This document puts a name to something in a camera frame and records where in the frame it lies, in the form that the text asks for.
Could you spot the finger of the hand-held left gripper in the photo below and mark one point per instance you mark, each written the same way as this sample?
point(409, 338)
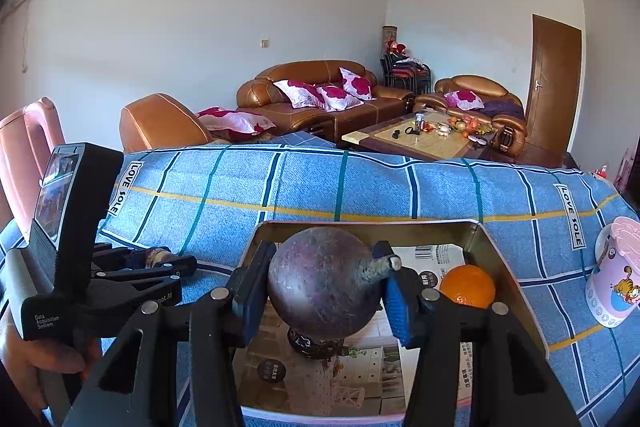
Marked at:
point(170, 269)
point(120, 256)

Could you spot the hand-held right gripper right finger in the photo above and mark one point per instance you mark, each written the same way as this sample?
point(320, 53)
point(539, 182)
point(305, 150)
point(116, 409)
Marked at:
point(397, 312)

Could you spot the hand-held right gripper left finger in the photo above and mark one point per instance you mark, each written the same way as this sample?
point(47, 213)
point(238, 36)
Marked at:
point(256, 322)

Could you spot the dark brown round fruit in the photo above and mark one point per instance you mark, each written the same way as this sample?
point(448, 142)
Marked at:
point(312, 343)

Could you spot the orange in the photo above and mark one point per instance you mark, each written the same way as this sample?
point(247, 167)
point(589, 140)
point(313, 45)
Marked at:
point(467, 287)

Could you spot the purple round fruit with stem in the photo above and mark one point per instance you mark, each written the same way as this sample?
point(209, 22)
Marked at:
point(320, 282)

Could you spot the metal tin box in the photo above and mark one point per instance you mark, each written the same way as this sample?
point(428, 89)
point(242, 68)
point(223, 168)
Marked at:
point(507, 279)

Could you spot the person's left hand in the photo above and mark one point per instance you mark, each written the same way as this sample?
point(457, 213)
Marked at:
point(30, 357)

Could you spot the newspaper lining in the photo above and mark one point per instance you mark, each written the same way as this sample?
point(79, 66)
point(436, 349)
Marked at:
point(435, 259)

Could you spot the pink electric kettle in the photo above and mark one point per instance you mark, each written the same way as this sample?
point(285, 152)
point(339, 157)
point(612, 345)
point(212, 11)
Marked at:
point(30, 147)

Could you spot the blue plaid blanket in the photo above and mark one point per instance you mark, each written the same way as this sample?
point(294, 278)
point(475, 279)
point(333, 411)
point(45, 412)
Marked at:
point(350, 187)

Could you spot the red floral pillow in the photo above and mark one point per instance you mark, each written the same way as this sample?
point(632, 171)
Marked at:
point(300, 94)
point(465, 100)
point(339, 98)
point(357, 84)
point(235, 121)

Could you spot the wooden coffee table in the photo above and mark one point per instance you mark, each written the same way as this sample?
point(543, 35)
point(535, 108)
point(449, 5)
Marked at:
point(425, 144)

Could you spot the glass jar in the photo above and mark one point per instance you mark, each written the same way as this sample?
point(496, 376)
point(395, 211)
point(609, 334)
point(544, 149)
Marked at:
point(419, 123)

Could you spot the small fruit pile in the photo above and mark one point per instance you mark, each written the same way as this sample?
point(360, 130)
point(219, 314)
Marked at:
point(467, 126)

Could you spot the brown handbag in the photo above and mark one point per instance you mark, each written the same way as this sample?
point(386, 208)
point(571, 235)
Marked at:
point(504, 138)

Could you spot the brown leather sofa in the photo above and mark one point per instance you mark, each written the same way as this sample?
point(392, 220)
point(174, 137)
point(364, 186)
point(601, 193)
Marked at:
point(385, 107)

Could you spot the pink cartoon cup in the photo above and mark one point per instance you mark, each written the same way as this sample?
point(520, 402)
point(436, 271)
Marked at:
point(615, 287)

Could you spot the purple cloth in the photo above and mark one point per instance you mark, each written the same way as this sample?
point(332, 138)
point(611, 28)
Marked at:
point(502, 109)

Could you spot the stacked black chairs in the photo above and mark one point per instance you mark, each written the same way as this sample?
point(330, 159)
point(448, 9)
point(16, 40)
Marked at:
point(405, 77)

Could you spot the brown leather armchair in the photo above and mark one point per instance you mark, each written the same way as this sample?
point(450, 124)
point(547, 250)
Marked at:
point(480, 84)

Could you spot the red plush toy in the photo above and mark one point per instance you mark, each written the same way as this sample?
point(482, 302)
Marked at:
point(395, 48)

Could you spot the pink box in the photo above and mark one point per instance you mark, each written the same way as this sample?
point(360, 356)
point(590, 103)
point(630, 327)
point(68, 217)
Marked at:
point(625, 172)

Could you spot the brown wooden door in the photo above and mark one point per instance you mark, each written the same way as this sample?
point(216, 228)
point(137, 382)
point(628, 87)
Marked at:
point(552, 82)

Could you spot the tall floor vase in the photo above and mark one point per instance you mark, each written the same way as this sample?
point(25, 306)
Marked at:
point(389, 34)

